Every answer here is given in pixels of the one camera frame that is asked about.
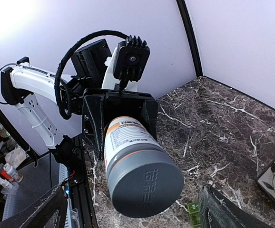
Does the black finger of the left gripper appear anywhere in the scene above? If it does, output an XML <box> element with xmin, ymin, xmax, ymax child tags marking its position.
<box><xmin>141</xmin><ymin>98</ymin><xmax>158</xmax><ymax>140</ymax></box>
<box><xmin>82</xmin><ymin>95</ymin><xmax>105</xmax><ymax>161</ymax></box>

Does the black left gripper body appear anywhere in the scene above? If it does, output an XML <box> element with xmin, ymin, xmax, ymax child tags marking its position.
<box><xmin>85</xmin><ymin>89</ymin><xmax>154</xmax><ymax>126</ymax></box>

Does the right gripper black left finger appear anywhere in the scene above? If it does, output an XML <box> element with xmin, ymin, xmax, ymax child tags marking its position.
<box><xmin>0</xmin><ymin>184</ymin><xmax>68</xmax><ymax>228</ymax></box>

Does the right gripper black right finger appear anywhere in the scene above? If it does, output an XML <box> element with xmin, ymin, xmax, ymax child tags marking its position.
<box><xmin>198</xmin><ymin>185</ymin><xmax>270</xmax><ymax>228</ymax></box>

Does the green pill organizer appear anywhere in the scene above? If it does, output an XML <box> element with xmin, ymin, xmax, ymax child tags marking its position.
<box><xmin>187</xmin><ymin>201</ymin><xmax>201</xmax><ymax>228</ymax></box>

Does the orange grey-capped pill bottle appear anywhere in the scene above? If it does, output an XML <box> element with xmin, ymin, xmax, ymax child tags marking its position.
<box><xmin>104</xmin><ymin>116</ymin><xmax>184</xmax><ymax>218</ymax></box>

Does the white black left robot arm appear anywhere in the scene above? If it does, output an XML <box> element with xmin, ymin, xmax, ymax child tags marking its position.
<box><xmin>0</xmin><ymin>36</ymin><xmax>158</xmax><ymax>169</ymax></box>

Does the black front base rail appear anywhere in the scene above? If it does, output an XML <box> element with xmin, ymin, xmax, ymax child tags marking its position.
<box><xmin>69</xmin><ymin>135</ymin><xmax>98</xmax><ymax>228</ymax></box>

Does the white slotted cable duct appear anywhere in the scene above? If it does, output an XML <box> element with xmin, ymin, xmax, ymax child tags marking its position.
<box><xmin>59</xmin><ymin>163</ymin><xmax>78</xmax><ymax>228</ymax></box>

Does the black left corner post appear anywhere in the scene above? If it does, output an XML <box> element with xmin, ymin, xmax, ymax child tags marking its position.
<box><xmin>176</xmin><ymin>0</ymin><xmax>203</xmax><ymax>77</ymax></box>

